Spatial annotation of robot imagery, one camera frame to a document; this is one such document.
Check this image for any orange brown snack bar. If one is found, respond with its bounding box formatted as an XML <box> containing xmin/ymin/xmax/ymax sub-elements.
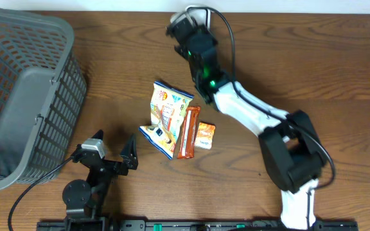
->
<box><xmin>177</xmin><ymin>106</ymin><xmax>200</xmax><ymax>159</ymax></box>

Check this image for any small orange packet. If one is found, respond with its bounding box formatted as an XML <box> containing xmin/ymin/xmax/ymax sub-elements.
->
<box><xmin>195</xmin><ymin>122</ymin><xmax>216</xmax><ymax>150</ymax></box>

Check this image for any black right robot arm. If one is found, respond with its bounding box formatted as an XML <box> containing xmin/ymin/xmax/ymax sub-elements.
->
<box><xmin>166</xmin><ymin>18</ymin><xmax>329</xmax><ymax>230</ymax></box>

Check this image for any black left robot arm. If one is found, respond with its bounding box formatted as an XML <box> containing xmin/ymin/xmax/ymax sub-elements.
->
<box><xmin>62</xmin><ymin>130</ymin><xmax>138</xmax><ymax>231</ymax></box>

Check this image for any yellow snack bag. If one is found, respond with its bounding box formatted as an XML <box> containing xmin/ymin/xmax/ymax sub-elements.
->
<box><xmin>139</xmin><ymin>81</ymin><xmax>194</xmax><ymax>159</ymax></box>

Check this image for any white barcode scanner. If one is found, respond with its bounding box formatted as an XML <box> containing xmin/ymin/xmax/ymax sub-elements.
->
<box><xmin>185</xmin><ymin>5</ymin><xmax>211</xmax><ymax>29</ymax></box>

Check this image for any grey plastic shopping basket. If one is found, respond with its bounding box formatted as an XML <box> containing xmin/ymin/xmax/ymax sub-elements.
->
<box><xmin>0</xmin><ymin>8</ymin><xmax>87</xmax><ymax>190</ymax></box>

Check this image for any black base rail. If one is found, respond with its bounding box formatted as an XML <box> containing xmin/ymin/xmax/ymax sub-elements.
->
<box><xmin>37</xmin><ymin>219</ymin><xmax>359</xmax><ymax>231</ymax></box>

